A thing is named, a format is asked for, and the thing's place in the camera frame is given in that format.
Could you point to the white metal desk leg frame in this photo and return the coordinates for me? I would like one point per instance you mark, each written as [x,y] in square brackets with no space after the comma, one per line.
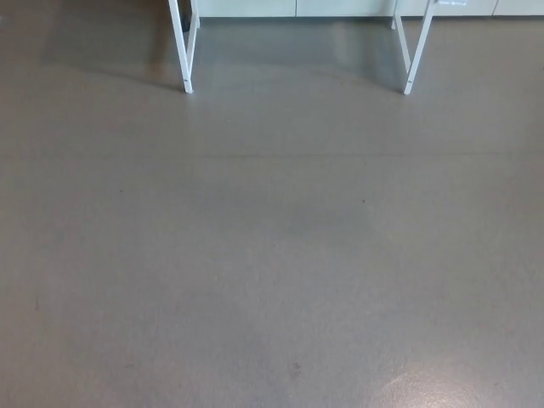
[418,51]
[185,51]

